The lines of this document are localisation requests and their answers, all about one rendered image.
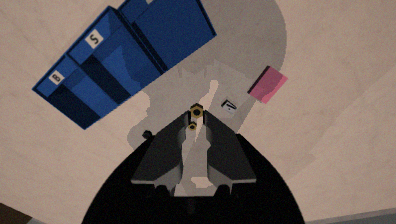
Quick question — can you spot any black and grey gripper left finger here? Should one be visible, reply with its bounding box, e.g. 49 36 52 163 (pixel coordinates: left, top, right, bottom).
81 110 191 224

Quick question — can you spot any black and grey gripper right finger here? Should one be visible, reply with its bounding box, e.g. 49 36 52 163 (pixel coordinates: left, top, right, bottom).
203 110 305 224

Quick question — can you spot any pink flat square block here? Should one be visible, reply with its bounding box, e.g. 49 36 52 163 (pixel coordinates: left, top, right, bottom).
247 66 288 104

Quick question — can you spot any blue rack of bins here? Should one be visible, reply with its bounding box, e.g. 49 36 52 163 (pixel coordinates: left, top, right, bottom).
31 0 217 130

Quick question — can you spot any brass hex nut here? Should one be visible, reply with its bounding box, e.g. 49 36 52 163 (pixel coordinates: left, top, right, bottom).
190 103 203 119
188 121 197 131

